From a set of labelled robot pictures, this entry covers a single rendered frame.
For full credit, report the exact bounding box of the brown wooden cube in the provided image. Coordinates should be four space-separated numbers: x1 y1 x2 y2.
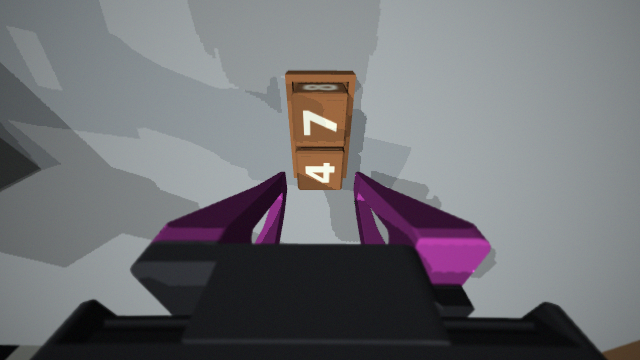
295 147 345 190
291 83 350 147

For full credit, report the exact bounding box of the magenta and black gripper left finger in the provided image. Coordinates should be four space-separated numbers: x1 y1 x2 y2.
150 172 287 244

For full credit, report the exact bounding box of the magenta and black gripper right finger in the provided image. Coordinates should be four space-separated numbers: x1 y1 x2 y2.
354 172 491 287

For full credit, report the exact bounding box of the brown wooden tray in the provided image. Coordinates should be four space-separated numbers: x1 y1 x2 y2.
285 70 356 178

